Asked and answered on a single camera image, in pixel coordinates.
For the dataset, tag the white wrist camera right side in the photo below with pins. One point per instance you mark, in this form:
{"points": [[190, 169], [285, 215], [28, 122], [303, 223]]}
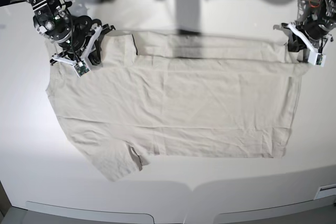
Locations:
{"points": [[82, 65]]}

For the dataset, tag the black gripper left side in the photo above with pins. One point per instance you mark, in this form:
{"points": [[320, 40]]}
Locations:
{"points": [[315, 30]]}

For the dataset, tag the light grey T-shirt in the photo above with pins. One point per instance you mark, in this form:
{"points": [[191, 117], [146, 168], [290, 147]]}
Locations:
{"points": [[180, 95]]}

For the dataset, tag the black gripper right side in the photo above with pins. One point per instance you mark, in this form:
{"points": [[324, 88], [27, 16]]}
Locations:
{"points": [[72, 35]]}

